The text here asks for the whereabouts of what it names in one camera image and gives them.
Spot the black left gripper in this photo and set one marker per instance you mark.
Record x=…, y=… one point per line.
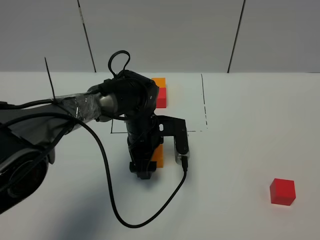
x=142, y=141

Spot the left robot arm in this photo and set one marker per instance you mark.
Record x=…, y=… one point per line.
x=29, y=132

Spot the red template block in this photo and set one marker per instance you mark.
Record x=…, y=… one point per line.
x=161, y=101

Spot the orange template block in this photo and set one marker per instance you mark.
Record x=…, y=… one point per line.
x=160, y=82

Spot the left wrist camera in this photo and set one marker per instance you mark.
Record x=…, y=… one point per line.
x=175, y=127

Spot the black cable tie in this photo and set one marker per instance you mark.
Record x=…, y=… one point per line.
x=50, y=79

